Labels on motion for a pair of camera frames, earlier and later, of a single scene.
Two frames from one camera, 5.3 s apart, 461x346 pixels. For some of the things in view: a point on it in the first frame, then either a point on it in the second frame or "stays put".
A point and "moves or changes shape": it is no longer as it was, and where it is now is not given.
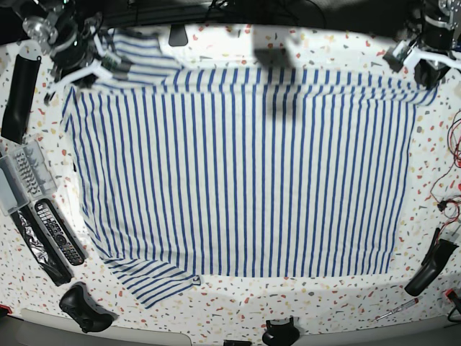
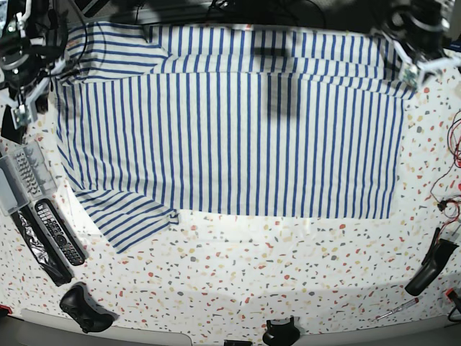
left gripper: (106, 66) to (22, 112)
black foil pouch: (37, 243) stays put
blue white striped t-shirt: (261, 172) moves or changes shape
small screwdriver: (398, 309) stays put
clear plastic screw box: (24, 176) stays put
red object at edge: (6, 307) stays put
